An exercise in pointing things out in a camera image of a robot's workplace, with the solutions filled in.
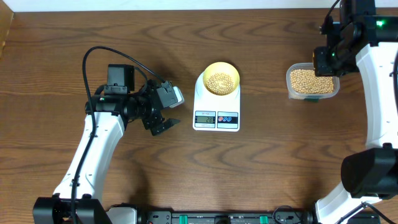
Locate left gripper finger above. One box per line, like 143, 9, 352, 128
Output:
150, 118, 180, 136
156, 82, 184, 108

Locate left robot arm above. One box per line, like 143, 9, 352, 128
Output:
32, 80, 184, 223

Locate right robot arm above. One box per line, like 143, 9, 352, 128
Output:
307, 0, 397, 223

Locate white digital kitchen scale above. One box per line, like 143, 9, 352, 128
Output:
192, 72, 241, 132

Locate soybeans in bowl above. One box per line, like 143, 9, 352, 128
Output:
205, 73, 234, 95

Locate pale yellow bowl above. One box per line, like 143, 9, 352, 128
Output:
203, 62, 240, 91

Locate soybeans in container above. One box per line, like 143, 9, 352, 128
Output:
290, 69, 334, 94

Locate clear plastic bean container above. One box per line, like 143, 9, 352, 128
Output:
286, 63, 340, 101

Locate green tape strip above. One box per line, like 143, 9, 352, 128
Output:
304, 98, 319, 103

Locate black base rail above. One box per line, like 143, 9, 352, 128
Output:
105, 205, 382, 224

